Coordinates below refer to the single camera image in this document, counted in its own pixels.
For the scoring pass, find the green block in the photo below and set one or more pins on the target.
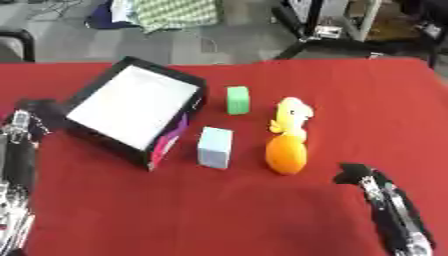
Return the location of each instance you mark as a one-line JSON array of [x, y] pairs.
[[238, 100]]

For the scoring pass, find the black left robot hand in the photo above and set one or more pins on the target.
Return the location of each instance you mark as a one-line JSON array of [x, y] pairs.
[[26, 126]]

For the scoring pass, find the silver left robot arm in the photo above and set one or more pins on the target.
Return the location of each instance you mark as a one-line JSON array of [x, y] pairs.
[[13, 220]]

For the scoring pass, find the yellow orange duck toy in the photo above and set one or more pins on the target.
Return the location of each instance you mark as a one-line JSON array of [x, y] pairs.
[[287, 140]]

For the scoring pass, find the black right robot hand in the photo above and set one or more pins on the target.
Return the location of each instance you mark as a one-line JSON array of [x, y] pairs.
[[388, 203]]

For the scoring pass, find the black box with white inside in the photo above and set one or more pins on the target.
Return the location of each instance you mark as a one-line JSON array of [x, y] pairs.
[[133, 106]]

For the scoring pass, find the light blue block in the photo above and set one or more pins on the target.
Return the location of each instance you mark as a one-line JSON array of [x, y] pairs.
[[214, 147]]

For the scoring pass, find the black metal stand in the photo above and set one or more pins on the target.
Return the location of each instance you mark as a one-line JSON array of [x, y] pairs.
[[350, 30]]

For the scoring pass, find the green white checked cloth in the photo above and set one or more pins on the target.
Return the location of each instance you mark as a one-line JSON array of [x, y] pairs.
[[175, 12]]

